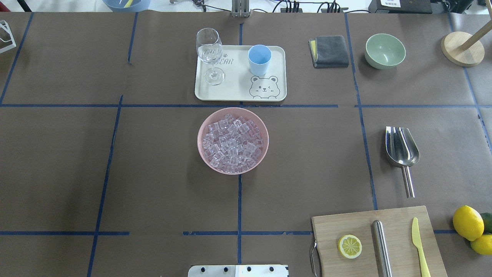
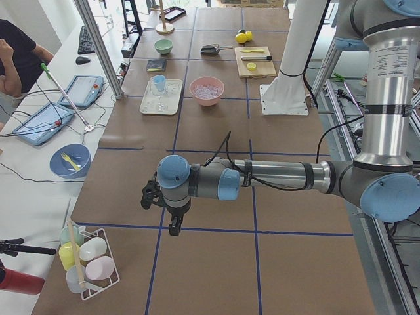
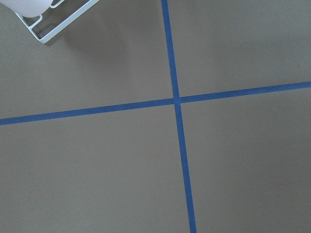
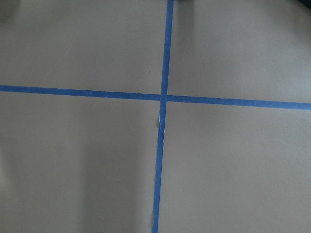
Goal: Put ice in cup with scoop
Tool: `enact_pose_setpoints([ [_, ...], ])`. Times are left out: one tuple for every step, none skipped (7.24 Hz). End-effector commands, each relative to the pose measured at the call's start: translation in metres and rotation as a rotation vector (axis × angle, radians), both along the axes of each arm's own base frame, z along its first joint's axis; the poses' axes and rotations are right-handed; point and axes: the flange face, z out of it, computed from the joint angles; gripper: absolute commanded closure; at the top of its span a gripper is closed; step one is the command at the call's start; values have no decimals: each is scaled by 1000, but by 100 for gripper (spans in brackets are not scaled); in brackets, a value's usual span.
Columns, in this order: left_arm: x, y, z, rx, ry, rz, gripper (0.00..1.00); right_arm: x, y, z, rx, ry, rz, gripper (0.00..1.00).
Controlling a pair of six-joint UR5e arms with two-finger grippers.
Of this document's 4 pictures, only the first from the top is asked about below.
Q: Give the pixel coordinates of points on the yellow lemon lower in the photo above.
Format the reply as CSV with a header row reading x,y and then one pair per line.
x,y
482,245

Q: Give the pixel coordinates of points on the green lime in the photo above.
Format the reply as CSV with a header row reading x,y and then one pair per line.
x,y
487,219

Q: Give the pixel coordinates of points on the light blue cup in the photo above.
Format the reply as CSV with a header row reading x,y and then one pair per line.
x,y
259,57

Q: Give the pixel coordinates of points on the pile of clear ice cubes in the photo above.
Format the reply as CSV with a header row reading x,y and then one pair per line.
x,y
232,142

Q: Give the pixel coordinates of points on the grey folded cloth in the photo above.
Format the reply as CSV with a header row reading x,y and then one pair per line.
x,y
329,52

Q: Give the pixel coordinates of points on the green bowl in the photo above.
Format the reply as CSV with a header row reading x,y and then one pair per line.
x,y
384,51

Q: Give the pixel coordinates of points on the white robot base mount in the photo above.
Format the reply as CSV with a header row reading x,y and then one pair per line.
x,y
255,270

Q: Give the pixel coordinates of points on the lemon half slice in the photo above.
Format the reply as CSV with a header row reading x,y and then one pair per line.
x,y
350,246

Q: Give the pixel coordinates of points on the clear wine glass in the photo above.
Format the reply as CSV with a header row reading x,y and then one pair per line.
x,y
209,49

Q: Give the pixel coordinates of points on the white wire cup rack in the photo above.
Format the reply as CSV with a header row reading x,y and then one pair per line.
x,y
7,41

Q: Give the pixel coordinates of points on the yellow lemon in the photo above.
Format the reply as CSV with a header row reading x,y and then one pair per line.
x,y
482,245
468,223

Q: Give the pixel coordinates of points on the wooden cutting board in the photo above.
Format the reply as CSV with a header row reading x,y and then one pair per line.
x,y
397,223

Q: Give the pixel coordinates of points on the yellow lemon upper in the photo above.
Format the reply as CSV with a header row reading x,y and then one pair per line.
x,y
468,223

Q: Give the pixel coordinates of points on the cream bear tray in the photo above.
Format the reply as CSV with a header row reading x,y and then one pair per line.
x,y
239,83

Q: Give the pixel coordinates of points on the blue bowl with fork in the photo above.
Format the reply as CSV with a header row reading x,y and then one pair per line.
x,y
127,5

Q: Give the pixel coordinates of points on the steel ice scoop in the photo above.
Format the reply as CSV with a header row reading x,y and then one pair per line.
x,y
403,153

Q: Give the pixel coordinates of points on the wooden stand with round base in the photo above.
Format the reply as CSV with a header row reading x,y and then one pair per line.
x,y
464,49

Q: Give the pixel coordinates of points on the yellow plastic knife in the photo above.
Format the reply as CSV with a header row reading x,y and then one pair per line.
x,y
416,240

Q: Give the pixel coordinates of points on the steel cylinder tube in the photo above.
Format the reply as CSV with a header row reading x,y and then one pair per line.
x,y
381,250

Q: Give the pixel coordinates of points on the pink bowl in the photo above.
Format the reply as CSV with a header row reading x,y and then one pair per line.
x,y
233,169

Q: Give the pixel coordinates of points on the black power strip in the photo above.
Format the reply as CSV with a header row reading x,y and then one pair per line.
x,y
304,9

